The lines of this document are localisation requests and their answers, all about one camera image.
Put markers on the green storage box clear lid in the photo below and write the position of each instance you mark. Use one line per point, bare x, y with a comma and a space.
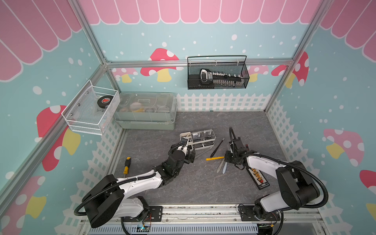
148, 111

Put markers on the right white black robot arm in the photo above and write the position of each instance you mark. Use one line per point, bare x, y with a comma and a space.
298, 188

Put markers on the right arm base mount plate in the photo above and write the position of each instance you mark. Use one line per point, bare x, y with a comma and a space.
247, 214

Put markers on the socket bit set holder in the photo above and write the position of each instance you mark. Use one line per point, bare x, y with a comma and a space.
207, 77

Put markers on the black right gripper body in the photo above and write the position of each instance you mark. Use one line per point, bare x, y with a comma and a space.
229, 157

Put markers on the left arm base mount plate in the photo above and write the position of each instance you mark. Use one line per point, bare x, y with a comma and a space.
153, 214

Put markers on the beige toothbrush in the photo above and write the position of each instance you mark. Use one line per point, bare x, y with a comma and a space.
220, 166

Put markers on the black toothbrush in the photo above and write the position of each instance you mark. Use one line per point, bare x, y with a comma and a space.
216, 149

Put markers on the white wire wall basket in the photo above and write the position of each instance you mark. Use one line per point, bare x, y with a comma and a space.
83, 115

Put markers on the beige toothbrush holder rack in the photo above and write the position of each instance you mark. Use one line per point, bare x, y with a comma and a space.
200, 139

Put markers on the yellow black screwdriver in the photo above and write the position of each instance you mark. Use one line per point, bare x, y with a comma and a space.
127, 165

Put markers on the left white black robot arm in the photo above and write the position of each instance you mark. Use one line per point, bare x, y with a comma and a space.
119, 197

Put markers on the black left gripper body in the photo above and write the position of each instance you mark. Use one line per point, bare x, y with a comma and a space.
188, 158

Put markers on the grey toothbrush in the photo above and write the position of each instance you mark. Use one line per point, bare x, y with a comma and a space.
224, 168

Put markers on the black red tape roll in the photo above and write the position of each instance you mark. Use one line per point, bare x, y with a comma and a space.
104, 101

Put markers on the black wire wall basket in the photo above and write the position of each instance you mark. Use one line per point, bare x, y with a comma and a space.
235, 65

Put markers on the yellow toothbrush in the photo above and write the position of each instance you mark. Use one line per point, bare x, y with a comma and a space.
214, 158

